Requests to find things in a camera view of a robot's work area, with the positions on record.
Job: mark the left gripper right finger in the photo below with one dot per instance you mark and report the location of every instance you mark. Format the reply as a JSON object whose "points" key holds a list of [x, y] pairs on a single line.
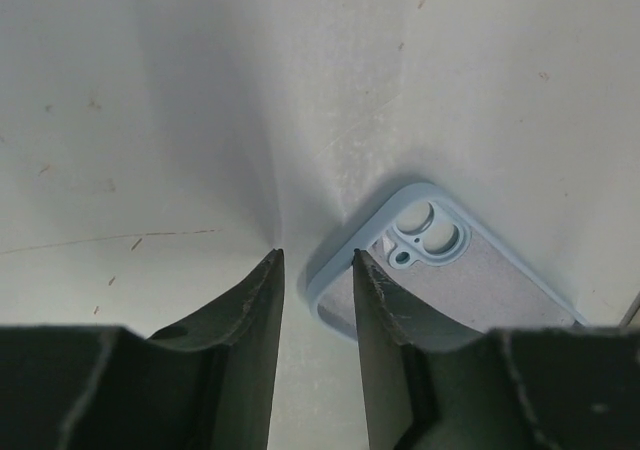
{"points": [[430, 382]]}

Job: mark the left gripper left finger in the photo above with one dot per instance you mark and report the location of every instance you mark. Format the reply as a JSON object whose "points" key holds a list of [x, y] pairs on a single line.
{"points": [[203, 382]]}

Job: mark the translucent blue phone case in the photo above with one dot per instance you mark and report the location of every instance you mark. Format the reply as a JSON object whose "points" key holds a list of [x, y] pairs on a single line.
{"points": [[436, 250]]}

